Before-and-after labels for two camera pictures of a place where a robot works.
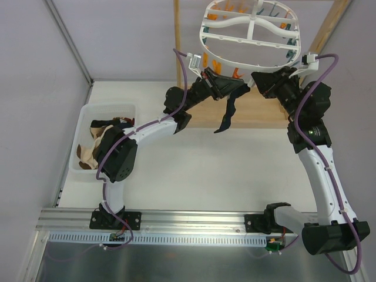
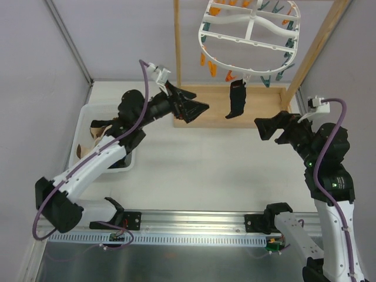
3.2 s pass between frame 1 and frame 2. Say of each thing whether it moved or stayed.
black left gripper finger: moved
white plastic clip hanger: moved
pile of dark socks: stayed
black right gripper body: moved
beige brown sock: stayed
